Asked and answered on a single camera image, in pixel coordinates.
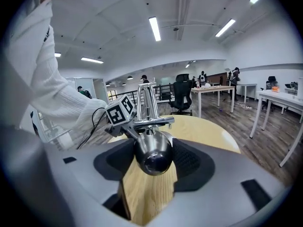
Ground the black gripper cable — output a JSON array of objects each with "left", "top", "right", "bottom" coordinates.
[{"left": 75, "top": 107, "right": 107, "bottom": 150}]

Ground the silver metal desk lamp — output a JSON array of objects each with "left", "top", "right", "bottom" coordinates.
[{"left": 132, "top": 82, "right": 176, "bottom": 176}]

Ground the black high-back office chair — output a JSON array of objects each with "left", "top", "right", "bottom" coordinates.
[{"left": 168, "top": 73, "right": 194, "bottom": 116}]

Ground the person's left forearm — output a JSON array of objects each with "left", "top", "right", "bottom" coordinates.
[{"left": 30, "top": 74, "right": 109, "bottom": 133}]

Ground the round yellow wooden table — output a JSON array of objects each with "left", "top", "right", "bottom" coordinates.
[{"left": 107, "top": 114, "right": 241, "bottom": 226}]

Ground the black metal railing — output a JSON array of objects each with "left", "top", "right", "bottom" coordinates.
[{"left": 116, "top": 84, "right": 175, "bottom": 106}]

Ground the long white desk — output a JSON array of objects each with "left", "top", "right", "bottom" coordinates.
[{"left": 250, "top": 89, "right": 303, "bottom": 167}]

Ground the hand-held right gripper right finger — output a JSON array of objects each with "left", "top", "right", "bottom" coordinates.
[{"left": 151, "top": 138, "right": 292, "bottom": 227}]

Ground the office chair with plastic bag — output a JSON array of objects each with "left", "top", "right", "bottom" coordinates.
[{"left": 260, "top": 76, "right": 279, "bottom": 111}]

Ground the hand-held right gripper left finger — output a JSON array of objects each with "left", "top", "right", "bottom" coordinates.
[{"left": 7, "top": 126, "right": 143, "bottom": 227}]

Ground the wooden table with white legs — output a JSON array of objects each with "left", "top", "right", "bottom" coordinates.
[{"left": 190, "top": 85, "right": 235, "bottom": 118}]

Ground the person's white hooded top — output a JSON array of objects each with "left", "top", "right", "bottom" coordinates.
[{"left": 4, "top": 0, "right": 62, "bottom": 132}]

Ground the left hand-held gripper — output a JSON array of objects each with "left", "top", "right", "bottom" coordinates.
[{"left": 104, "top": 95, "right": 139, "bottom": 140}]

